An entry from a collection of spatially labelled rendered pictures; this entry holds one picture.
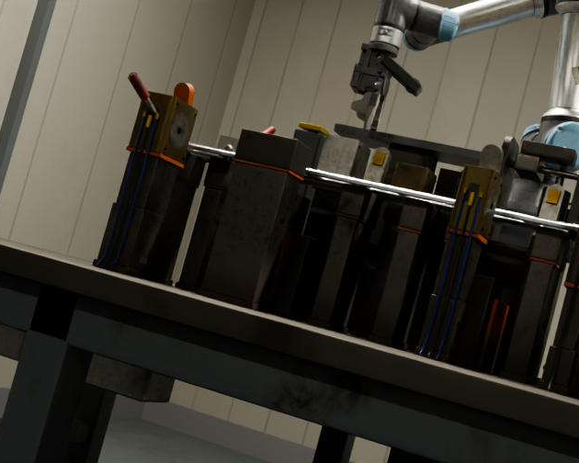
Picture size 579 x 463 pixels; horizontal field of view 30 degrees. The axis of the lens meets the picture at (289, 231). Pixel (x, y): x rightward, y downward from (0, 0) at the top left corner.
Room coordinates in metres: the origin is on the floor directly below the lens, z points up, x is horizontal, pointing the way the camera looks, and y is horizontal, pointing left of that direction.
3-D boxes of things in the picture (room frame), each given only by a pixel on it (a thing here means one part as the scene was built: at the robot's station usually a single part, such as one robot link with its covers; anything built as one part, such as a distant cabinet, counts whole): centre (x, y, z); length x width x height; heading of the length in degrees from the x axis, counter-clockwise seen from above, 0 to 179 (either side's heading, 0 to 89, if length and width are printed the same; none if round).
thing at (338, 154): (2.36, -0.08, 0.90); 0.13 x 0.08 x 0.41; 158
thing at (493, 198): (1.87, -0.30, 0.87); 0.12 x 0.07 x 0.35; 158
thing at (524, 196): (2.69, -0.57, 1.15); 0.15 x 0.15 x 0.10
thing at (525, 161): (2.22, -0.49, 0.94); 0.18 x 0.13 x 0.49; 68
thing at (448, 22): (2.53, -0.20, 1.47); 0.11 x 0.11 x 0.08; 6
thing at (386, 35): (2.50, -0.10, 1.40); 0.08 x 0.08 x 0.05
